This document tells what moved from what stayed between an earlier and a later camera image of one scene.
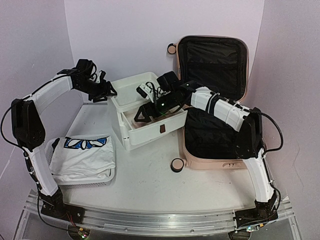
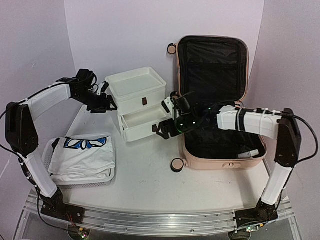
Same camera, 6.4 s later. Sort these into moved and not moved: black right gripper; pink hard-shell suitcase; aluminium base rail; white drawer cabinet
Moved: black right gripper; white drawer cabinet
Not moved: pink hard-shell suitcase; aluminium base rail
